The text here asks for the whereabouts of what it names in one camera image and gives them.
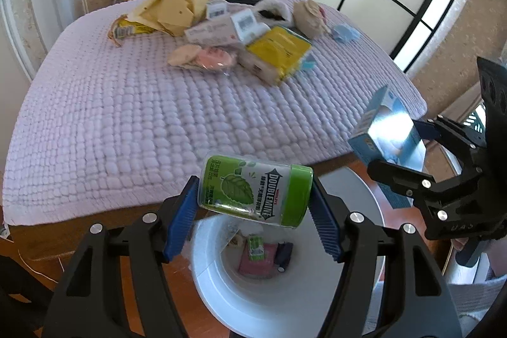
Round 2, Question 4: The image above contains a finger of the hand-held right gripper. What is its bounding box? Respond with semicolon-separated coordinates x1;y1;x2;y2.
414;117;486;150
368;160;482;204

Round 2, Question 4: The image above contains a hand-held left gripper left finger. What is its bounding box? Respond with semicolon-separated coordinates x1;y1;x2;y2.
42;175;201;338

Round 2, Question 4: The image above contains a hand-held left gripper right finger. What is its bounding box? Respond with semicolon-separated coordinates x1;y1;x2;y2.
309;180;464;338

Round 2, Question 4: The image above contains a light blue box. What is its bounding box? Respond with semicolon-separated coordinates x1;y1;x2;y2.
348;85;427;209

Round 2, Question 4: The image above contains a dark blue tube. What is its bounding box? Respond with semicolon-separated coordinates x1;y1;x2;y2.
274;242;294;273

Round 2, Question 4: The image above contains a green gum bottle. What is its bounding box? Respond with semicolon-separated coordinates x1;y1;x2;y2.
198;155;314;228

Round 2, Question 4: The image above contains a slim green gum pack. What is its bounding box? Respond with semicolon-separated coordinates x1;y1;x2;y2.
247;236;266;261

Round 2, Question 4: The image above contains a pink white medicine box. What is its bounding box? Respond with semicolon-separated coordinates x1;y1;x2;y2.
238;243;280;277

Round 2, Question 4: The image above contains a white round bin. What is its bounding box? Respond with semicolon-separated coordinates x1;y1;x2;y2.
190;166;387;338

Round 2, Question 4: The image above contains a dark slatted basket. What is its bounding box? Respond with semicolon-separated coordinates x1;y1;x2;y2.
467;104;487;133

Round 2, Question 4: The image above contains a striped blue white cloth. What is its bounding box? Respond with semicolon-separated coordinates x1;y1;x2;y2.
444;271;507;323

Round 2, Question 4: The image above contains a lavender knitted mat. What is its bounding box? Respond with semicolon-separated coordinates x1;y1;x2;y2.
2;0;426;226

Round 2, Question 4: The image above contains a small light blue packet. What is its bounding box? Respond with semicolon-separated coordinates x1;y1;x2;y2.
331;23;359;44

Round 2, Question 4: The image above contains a wooden table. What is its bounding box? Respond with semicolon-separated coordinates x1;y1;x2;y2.
4;148;359;275

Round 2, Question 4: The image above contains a pink puff pack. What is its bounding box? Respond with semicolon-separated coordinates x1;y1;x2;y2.
196;47;238;71

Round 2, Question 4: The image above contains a beige puff pack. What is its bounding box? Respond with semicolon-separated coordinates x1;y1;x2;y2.
167;44;202;67

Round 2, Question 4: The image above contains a yellow sponge pack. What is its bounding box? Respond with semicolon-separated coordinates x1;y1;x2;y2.
238;25;314;86

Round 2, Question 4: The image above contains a beige cloth roll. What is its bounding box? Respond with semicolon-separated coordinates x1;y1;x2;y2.
292;0;329;40

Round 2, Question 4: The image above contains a white printed box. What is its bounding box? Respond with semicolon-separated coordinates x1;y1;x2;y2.
230;7;268;41
184;19;238;46
206;0;230;20

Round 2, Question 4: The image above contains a yellow black snack packet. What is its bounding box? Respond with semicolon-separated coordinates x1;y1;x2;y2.
109;15;157;48

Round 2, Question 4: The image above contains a yellow paper envelope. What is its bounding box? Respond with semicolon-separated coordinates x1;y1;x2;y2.
129;0;210;38

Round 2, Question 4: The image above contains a white cable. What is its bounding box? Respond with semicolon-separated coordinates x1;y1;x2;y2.
16;249;64;283

